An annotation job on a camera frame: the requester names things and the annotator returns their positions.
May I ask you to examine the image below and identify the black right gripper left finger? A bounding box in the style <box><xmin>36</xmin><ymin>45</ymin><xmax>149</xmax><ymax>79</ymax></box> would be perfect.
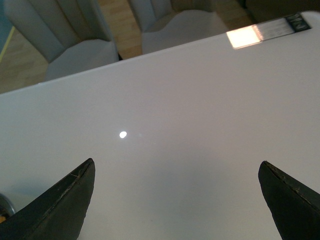
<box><xmin>0</xmin><ymin>158</ymin><xmax>96</xmax><ymax>240</ymax></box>

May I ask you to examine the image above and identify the right beige upholstered chair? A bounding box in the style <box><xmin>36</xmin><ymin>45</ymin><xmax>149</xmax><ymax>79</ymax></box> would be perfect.
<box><xmin>128</xmin><ymin>0</ymin><xmax>228</xmax><ymax>54</ymax></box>

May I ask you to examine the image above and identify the yellow corn cob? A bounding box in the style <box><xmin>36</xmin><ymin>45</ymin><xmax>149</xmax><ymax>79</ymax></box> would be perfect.
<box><xmin>0</xmin><ymin>216</ymin><xmax>6</xmax><ymax>223</ymax></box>

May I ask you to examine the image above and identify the label sticker on table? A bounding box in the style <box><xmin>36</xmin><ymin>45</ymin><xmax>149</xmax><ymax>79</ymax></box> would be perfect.
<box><xmin>253</xmin><ymin>13</ymin><xmax>312</xmax><ymax>41</ymax></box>

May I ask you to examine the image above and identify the left beige upholstered chair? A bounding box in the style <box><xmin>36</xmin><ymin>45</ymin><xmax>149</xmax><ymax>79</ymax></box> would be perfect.
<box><xmin>3</xmin><ymin>0</ymin><xmax>121</xmax><ymax>81</ymax></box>

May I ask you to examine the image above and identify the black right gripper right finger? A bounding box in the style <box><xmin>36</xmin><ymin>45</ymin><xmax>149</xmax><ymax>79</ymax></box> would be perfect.
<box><xmin>258</xmin><ymin>161</ymin><xmax>320</xmax><ymax>240</ymax></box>

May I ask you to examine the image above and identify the beige upholstered chair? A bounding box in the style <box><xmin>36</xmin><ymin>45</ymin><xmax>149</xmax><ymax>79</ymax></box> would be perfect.
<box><xmin>128</xmin><ymin>0</ymin><xmax>228</xmax><ymax>54</ymax></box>
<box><xmin>3</xmin><ymin>0</ymin><xmax>121</xmax><ymax>81</ymax></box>

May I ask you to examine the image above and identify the tan sofa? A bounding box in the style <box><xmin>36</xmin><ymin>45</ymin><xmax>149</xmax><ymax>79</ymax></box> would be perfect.
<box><xmin>244</xmin><ymin>0</ymin><xmax>320</xmax><ymax>23</ymax></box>

